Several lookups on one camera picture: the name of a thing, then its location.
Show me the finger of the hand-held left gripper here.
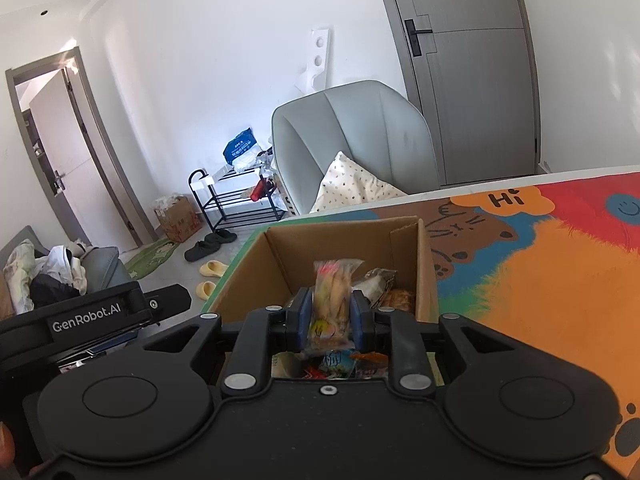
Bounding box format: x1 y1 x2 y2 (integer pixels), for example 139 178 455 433
144 283 193 322

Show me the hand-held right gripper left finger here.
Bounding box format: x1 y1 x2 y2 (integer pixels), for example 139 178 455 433
141 287 316 397

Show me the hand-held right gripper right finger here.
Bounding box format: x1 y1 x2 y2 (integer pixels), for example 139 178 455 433
350 290 507 395

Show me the clear breadstick packet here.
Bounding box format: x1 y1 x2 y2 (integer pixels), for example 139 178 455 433
309 259 366 356

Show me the crinkled clear snack packet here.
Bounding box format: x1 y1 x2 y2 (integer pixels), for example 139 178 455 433
352 268 398 306

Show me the brown snack packet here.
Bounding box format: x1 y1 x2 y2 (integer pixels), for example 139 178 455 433
380 287 417 313

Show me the orange snack packet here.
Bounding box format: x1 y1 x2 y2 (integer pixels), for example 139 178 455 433
350 351 390 378

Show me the blue foil snack packet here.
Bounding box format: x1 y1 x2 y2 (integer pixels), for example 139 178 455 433
320 350 357 378

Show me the cardboard box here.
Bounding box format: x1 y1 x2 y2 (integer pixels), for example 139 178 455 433
205 216 446 388

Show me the person's left hand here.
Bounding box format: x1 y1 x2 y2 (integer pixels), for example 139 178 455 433
0 421 16 467

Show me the green floor mat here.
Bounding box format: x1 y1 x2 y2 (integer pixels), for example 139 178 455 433
122 236 181 281

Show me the black garment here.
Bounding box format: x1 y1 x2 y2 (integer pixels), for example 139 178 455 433
30 272 81 308

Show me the grey sofa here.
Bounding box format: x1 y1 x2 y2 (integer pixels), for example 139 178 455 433
0 225 133 321

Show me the white garment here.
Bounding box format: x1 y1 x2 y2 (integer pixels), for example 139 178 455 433
47 245 88 296

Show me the small brown carton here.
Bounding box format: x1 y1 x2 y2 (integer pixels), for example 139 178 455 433
152 194 203 243

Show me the beige cloth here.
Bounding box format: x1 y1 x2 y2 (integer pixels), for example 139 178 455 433
2 239 36 311

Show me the black shoe rack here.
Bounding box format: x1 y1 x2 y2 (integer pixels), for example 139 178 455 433
188 162 287 233

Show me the dotted white pillow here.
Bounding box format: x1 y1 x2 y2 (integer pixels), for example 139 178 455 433
310 151 407 215

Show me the blue plastic bag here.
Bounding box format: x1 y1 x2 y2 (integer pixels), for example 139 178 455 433
222 127 261 166

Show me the grey upholstered chair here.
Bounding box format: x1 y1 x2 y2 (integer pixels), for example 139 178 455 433
271 80 441 216

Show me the beige open door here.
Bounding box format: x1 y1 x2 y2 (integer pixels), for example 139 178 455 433
27 67 108 242

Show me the white board with holes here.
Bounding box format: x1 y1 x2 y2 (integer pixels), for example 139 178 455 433
294 27 332 93

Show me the grey door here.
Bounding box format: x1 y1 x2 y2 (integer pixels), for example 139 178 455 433
372 0 543 186

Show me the black door handle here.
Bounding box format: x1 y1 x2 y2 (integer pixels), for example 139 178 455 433
404 19 433 57

